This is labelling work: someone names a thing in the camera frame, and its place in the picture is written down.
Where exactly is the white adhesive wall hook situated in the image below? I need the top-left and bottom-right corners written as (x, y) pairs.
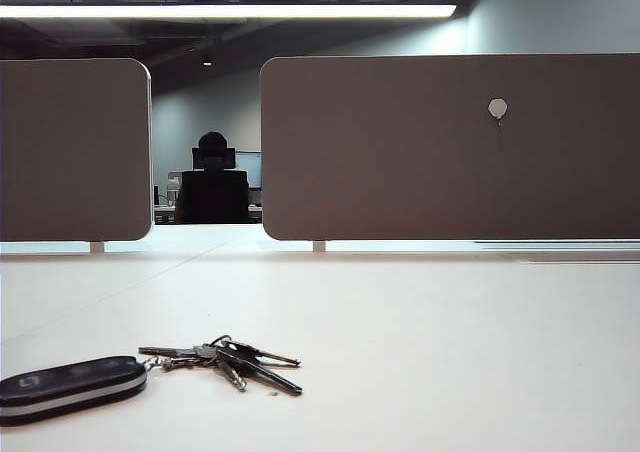
top-left (487, 98), bottom-right (509, 129)

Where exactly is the seated person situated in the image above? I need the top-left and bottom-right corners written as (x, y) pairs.
top-left (197, 131), bottom-right (229, 151)

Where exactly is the bunch of keys with black fob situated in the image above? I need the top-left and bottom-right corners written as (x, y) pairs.
top-left (0, 334), bottom-right (304, 427)

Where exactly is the computer monitor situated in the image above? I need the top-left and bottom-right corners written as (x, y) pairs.
top-left (234, 151), bottom-right (263, 191)

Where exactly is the grey desk partition panel with hook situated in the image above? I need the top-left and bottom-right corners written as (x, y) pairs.
top-left (259, 53), bottom-right (640, 242)

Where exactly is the black office chair with headrest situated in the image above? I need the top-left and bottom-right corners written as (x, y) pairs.
top-left (174, 146), bottom-right (251, 225)

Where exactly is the long ceiling light strip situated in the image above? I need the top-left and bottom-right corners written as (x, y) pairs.
top-left (0, 3), bottom-right (459, 21)

